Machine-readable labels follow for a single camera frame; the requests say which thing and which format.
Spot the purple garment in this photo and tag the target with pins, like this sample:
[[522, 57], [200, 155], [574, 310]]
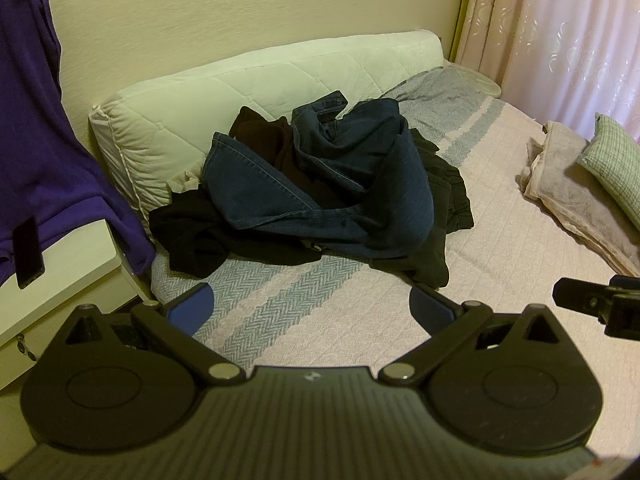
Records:
[[35, 135]]

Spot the blue denim jeans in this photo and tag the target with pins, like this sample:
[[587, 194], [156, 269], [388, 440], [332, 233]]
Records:
[[390, 185]]

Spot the small beige cloth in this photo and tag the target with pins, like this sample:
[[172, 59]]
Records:
[[184, 181]]

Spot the beige folded blanket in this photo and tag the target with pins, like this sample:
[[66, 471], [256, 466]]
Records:
[[575, 195]]

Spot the translucent round object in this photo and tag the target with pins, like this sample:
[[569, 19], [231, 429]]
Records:
[[482, 82]]

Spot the white quilted pillow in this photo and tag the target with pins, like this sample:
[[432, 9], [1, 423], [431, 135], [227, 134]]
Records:
[[200, 105]]

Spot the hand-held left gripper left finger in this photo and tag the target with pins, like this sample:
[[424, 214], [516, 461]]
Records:
[[192, 306]]

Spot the black garment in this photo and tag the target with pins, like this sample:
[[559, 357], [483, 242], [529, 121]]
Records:
[[200, 230]]

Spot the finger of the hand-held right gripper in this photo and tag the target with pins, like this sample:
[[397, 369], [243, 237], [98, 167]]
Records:
[[590, 302]]

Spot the white nightstand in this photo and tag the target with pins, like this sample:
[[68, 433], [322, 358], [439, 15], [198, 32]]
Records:
[[75, 280]]

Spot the green checked pillow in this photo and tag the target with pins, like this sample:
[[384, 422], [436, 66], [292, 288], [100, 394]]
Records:
[[615, 160]]

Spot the pink patterned curtain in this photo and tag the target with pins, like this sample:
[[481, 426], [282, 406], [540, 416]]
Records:
[[550, 35]]

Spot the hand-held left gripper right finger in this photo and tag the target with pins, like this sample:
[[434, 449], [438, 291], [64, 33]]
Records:
[[431, 306]]

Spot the dark brown garment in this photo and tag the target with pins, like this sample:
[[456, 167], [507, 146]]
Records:
[[265, 140]]

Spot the black pants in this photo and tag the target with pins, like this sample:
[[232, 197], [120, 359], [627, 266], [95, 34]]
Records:
[[450, 195]]

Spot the black smartphone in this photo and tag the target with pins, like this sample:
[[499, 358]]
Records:
[[29, 252]]

